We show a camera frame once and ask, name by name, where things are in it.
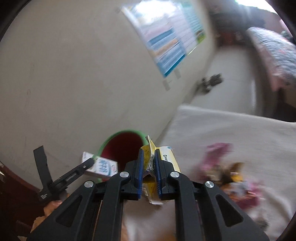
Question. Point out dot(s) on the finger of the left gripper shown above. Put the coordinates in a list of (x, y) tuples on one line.
[(42, 166), (65, 180)]

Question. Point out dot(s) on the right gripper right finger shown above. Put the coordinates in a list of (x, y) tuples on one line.
[(203, 211)]

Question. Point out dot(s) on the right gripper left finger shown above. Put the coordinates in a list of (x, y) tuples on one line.
[(94, 211)]

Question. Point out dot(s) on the white blue carton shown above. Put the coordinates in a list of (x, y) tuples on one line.
[(102, 168)]

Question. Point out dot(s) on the yellow snack wrapper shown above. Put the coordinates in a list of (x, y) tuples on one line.
[(149, 187)]

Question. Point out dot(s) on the left hand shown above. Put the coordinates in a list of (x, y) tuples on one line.
[(48, 209)]

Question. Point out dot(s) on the pink torn wrapper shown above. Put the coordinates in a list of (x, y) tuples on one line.
[(213, 155)]

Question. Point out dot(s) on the red bin green rim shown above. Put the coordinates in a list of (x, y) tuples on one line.
[(122, 147)]

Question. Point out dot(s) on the white towel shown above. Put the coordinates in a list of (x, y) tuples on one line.
[(265, 146)]

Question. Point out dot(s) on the grey shoe left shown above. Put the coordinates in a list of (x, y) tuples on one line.
[(205, 85)]

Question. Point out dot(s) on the grey shoe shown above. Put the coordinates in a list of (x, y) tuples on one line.
[(205, 85), (215, 79)]

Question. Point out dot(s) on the grey shoe right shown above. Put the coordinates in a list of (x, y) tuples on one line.
[(215, 79)]

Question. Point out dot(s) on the bed with plaid quilt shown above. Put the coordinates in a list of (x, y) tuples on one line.
[(277, 55)]

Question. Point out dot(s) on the wall socket plate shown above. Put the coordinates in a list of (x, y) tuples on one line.
[(166, 85)]

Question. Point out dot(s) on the wall learning poster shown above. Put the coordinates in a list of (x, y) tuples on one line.
[(170, 30)]

